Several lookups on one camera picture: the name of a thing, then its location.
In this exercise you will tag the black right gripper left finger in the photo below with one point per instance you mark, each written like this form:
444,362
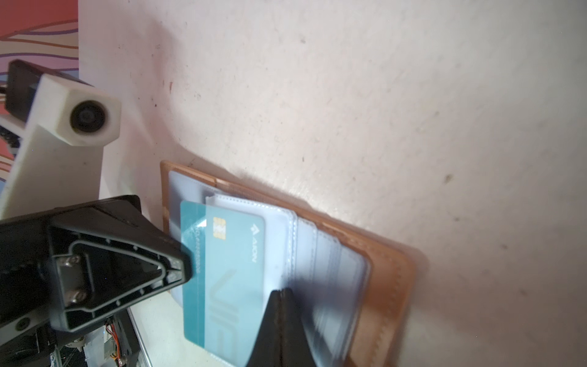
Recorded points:
268,344

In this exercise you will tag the tan leather card holder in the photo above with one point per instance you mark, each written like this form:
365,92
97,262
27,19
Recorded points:
352,289

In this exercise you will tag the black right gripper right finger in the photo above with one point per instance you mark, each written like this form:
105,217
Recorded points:
295,347

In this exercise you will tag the teal VIP credit card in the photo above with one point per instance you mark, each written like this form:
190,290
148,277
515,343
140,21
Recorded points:
223,302

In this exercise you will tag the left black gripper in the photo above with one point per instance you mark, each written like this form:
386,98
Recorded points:
125,259

